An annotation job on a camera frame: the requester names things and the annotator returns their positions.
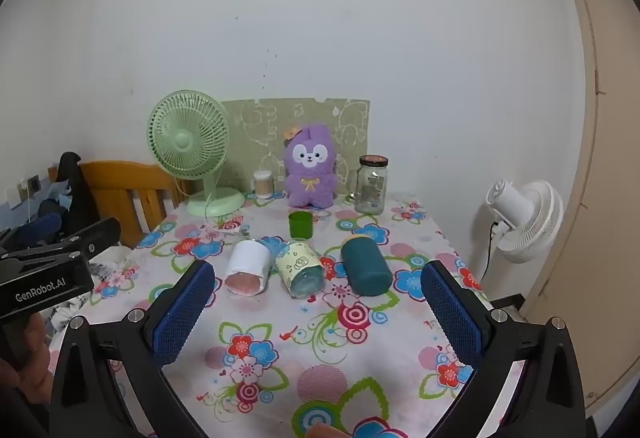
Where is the cotton swab container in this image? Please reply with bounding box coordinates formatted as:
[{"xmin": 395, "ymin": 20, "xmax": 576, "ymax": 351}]
[{"xmin": 252, "ymin": 170, "xmax": 275, "ymax": 199}]

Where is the blue clothes pile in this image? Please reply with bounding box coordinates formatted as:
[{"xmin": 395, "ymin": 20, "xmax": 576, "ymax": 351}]
[{"xmin": 30, "ymin": 178, "xmax": 68, "ymax": 231}]

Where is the glass jar with lid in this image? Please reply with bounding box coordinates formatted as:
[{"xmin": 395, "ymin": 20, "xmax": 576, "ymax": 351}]
[{"xmin": 353, "ymin": 155, "xmax": 391, "ymax": 214}]

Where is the dark teal cup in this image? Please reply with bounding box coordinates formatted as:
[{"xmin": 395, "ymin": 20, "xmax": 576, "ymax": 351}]
[{"xmin": 341, "ymin": 237, "xmax": 394, "ymax": 297}]

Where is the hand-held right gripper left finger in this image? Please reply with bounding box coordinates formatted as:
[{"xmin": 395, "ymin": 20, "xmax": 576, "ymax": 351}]
[{"xmin": 48, "ymin": 259, "xmax": 217, "ymax": 438}]

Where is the beige door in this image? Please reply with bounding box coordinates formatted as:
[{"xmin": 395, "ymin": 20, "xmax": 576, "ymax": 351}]
[{"xmin": 520, "ymin": 0, "xmax": 640, "ymax": 419}]

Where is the white fan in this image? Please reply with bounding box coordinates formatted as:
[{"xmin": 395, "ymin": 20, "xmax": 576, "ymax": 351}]
[{"xmin": 485, "ymin": 178, "xmax": 565, "ymax": 265}]

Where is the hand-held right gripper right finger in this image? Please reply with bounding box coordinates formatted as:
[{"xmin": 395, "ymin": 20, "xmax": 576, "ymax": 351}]
[{"xmin": 420, "ymin": 260, "xmax": 587, "ymax": 438}]

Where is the white and pink cup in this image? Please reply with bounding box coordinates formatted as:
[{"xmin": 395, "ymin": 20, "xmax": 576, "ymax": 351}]
[{"xmin": 224, "ymin": 240, "xmax": 272, "ymax": 296}]

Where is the wooden chair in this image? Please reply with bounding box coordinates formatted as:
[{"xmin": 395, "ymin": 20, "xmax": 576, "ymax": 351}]
[{"xmin": 79, "ymin": 161, "xmax": 194, "ymax": 249}]

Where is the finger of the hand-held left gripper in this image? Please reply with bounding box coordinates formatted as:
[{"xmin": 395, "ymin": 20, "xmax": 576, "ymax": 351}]
[
  {"xmin": 0, "ymin": 217, "xmax": 122, "ymax": 263},
  {"xmin": 56, "ymin": 151, "xmax": 102, "ymax": 239}
]

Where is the person's left hand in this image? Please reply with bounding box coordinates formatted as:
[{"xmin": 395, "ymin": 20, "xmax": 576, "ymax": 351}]
[{"xmin": 0, "ymin": 312, "xmax": 53, "ymax": 404}]

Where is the purple plush toy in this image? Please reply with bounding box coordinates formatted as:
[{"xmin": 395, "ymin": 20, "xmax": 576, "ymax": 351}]
[{"xmin": 282, "ymin": 124, "xmax": 339, "ymax": 209}]

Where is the small green cup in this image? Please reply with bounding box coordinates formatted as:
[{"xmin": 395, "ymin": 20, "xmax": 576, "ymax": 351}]
[{"xmin": 288, "ymin": 211, "xmax": 313, "ymax": 239}]

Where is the green patterned board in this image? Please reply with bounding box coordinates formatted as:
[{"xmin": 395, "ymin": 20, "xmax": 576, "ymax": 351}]
[{"xmin": 221, "ymin": 98, "xmax": 372, "ymax": 199}]

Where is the green desk fan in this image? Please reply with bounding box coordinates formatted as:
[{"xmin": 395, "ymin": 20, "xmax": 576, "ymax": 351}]
[{"xmin": 146, "ymin": 90, "xmax": 246, "ymax": 218}]

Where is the yellow printed cup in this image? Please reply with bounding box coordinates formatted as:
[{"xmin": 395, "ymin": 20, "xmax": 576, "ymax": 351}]
[{"xmin": 275, "ymin": 240, "xmax": 327, "ymax": 300}]

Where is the floral tablecloth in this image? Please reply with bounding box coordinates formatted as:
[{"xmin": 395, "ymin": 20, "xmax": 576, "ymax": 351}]
[{"xmin": 80, "ymin": 190, "xmax": 526, "ymax": 438}]

